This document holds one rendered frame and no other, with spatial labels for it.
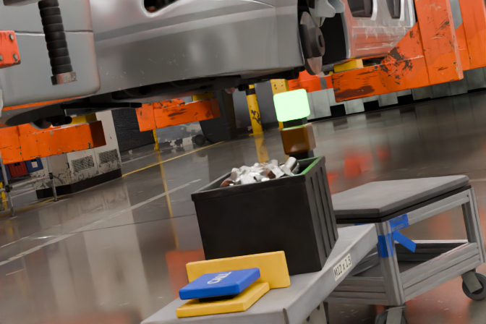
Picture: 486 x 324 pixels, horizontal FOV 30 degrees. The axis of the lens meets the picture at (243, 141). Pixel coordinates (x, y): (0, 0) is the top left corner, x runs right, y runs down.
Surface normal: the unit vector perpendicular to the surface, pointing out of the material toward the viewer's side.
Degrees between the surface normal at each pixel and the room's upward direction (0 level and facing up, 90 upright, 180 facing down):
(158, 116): 90
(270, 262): 90
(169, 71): 105
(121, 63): 111
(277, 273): 90
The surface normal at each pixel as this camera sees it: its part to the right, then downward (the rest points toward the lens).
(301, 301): 0.92, -0.16
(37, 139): -0.35, 0.12
